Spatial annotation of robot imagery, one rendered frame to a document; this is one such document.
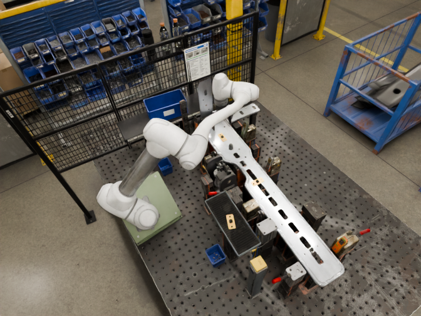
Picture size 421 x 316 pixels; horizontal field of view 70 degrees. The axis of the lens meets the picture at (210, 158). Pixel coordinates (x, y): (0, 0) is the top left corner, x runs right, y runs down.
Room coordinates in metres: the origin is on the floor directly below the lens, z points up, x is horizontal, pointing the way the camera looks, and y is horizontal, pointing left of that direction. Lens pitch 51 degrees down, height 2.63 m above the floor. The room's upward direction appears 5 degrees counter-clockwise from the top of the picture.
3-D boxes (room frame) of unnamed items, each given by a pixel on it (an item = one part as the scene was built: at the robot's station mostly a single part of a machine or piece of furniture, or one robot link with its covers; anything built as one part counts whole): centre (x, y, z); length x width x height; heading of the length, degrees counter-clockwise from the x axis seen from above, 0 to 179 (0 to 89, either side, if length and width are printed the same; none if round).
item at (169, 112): (1.81, 0.31, 1.09); 0.30 x 0.17 x 0.13; 109
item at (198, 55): (2.07, 0.04, 1.30); 0.23 x 0.02 x 0.31; 114
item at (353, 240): (0.64, -0.70, 0.88); 0.15 x 0.11 x 0.36; 114
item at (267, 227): (0.73, -0.28, 0.90); 0.13 x 0.10 x 0.41; 114
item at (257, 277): (0.52, -0.19, 0.92); 0.08 x 0.08 x 0.44; 24
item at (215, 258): (0.73, 0.02, 0.74); 0.11 x 0.10 x 0.09; 24
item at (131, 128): (1.84, 0.26, 1.01); 0.90 x 0.22 x 0.03; 114
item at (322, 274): (1.08, -0.31, 1.00); 1.38 x 0.22 x 0.02; 24
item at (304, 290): (0.53, -0.55, 0.84); 0.18 x 0.06 x 0.29; 114
